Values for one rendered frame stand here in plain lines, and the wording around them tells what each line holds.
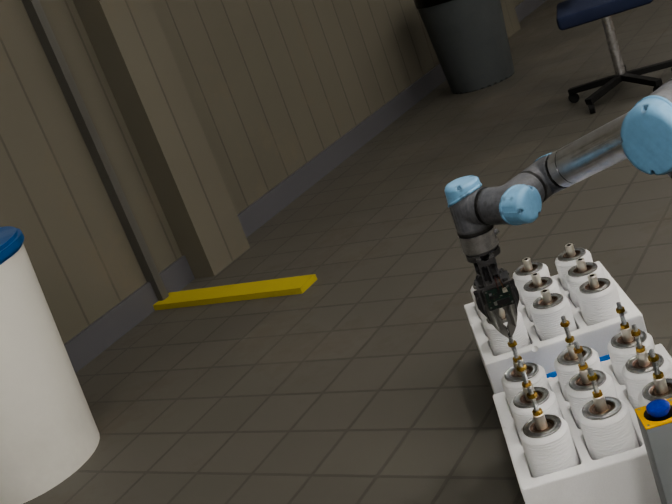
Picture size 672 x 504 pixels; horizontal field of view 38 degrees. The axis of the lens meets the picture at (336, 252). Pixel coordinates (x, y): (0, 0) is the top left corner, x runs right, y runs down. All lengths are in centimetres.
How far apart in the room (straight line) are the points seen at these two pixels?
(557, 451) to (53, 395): 171
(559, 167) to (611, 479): 60
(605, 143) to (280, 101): 357
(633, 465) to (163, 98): 299
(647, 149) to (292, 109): 387
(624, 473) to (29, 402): 181
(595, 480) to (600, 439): 8
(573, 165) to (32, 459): 190
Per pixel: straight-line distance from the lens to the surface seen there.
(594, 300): 243
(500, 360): 241
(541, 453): 194
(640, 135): 164
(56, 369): 315
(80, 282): 410
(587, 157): 190
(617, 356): 216
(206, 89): 485
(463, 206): 196
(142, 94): 432
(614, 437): 195
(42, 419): 311
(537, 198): 192
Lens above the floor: 126
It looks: 18 degrees down
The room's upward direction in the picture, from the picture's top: 21 degrees counter-clockwise
